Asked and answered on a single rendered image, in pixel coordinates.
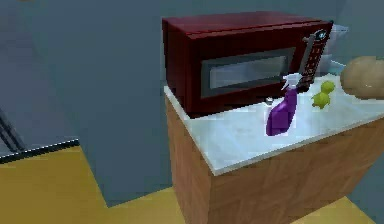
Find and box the dark red microwave oven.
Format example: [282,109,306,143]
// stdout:
[161,11,334,119]

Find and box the purple spray bottle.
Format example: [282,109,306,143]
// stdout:
[265,73,304,137]

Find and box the wooden counter with white top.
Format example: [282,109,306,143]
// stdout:
[163,59,384,224]

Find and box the grey fridge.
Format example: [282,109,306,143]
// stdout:
[0,0,81,165]

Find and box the tan bread loaf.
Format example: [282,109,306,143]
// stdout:
[339,55,384,101]

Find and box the black fridge handle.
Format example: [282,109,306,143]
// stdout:
[0,108,26,154]

